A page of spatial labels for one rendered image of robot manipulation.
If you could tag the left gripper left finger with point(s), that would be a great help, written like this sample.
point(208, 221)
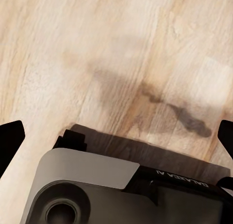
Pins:
point(11, 137)

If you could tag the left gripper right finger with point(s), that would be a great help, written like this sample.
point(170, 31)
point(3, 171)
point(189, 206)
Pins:
point(225, 135)

